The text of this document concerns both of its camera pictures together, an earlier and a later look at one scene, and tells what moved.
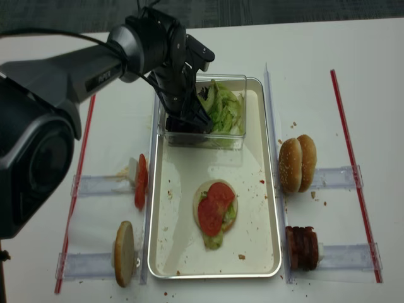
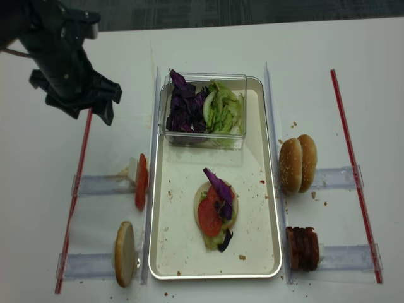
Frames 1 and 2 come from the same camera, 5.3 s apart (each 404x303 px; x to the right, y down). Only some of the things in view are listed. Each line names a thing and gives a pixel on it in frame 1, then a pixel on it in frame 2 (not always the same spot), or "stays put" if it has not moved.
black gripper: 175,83 to 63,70
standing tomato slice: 142,182 stays put
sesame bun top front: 290,165 stays put
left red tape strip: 76,196 stays put
